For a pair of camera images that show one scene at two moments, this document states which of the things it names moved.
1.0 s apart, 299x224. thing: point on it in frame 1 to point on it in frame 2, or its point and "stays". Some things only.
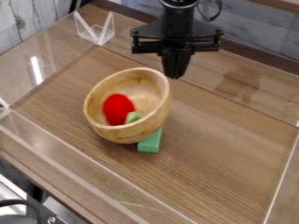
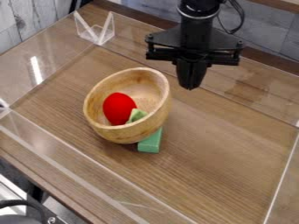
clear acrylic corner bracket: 97,33 stays
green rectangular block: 150,145 stays
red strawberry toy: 117,107 stays
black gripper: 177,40 to 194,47
